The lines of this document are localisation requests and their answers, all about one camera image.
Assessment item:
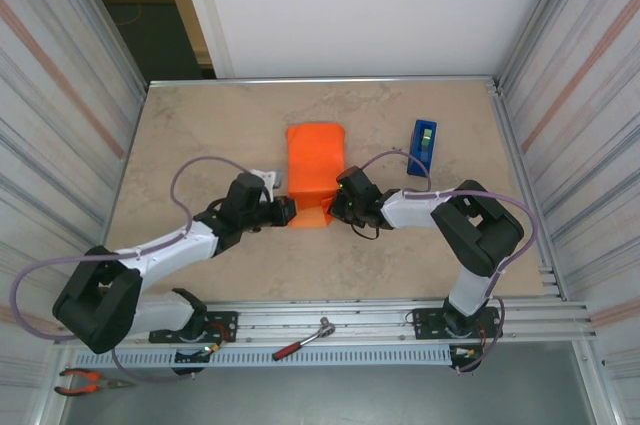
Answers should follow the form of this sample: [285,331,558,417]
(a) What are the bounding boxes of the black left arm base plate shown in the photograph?
[148,311,239,345]

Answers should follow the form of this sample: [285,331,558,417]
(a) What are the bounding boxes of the orange cloth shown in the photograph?
[285,122,350,231]

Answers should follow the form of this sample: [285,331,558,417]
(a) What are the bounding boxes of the blue tape dispenser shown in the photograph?
[405,118,440,179]

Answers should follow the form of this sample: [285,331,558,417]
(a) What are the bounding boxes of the black power connector module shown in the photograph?
[448,343,485,375]
[171,343,222,376]

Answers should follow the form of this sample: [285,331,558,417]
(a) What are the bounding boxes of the wide aluminium mounting rail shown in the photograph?
[52,297,599,347]

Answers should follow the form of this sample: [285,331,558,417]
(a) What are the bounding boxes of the stepped aluminium table side rail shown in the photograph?
[487,78,569,302]

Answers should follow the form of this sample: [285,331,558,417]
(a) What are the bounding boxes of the red-handled ratchet wrench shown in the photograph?
[272,316,337,362]

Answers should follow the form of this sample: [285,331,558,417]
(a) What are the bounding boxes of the grey slotted cable duct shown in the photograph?
[74,347,454,369]

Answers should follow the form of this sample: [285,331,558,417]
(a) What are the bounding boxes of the long aluminium table edge rail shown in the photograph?
[147,75,501,91]

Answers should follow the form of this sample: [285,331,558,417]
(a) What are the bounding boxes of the thin orange cable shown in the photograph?
[115,3,146,29]

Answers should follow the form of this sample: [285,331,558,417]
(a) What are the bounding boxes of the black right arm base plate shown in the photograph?
[413,307,503,341]

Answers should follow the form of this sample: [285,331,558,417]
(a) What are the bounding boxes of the orange-handled pliers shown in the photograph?
[53,368,135,397]

